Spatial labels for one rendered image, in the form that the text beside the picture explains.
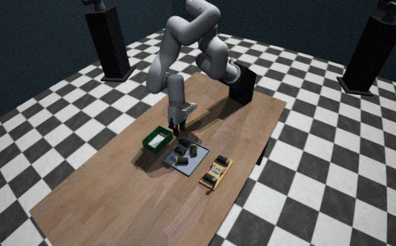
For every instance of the green open box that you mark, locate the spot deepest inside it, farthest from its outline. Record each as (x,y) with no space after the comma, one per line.
(157,139)

